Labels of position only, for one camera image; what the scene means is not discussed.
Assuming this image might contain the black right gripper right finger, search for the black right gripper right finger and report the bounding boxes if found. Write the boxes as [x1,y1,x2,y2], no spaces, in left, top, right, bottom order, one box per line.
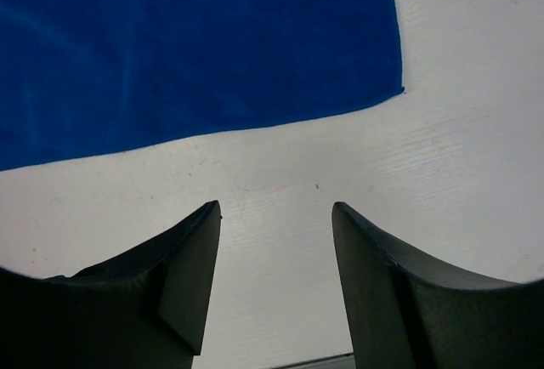
[331,202,543,368]

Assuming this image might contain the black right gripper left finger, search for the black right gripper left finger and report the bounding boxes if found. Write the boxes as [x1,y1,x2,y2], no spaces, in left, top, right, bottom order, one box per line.
[1,201,221,368]

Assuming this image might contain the royal blue towel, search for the royal blue towel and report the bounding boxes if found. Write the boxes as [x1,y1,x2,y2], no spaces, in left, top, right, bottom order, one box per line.
[1,0,403,170]

